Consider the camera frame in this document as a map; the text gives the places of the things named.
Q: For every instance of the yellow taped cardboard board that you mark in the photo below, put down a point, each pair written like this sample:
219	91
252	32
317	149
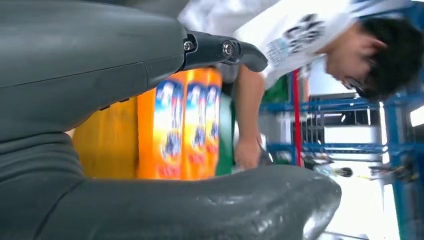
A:
106	142

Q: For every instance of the person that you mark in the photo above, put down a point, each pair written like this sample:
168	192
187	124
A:
298	33

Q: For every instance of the red pole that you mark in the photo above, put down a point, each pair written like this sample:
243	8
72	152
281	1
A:
297	116

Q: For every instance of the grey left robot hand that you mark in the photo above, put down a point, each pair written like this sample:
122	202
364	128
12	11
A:
82	56

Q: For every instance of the blue shelf rack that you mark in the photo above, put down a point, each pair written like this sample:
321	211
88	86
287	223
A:
394	132

